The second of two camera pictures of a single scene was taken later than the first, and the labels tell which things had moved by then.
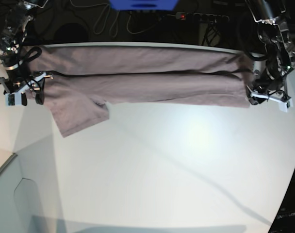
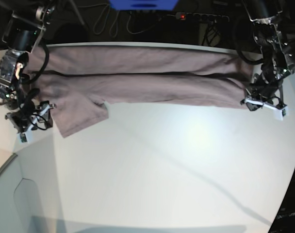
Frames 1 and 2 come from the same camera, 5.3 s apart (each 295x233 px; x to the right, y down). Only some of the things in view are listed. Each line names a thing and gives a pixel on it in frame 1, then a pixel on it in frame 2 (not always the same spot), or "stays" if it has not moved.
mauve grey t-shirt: (85, 77) stays
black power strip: (195, 17) stays
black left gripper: (16, 74) to (20, 106)
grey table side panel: (16, 202) stays
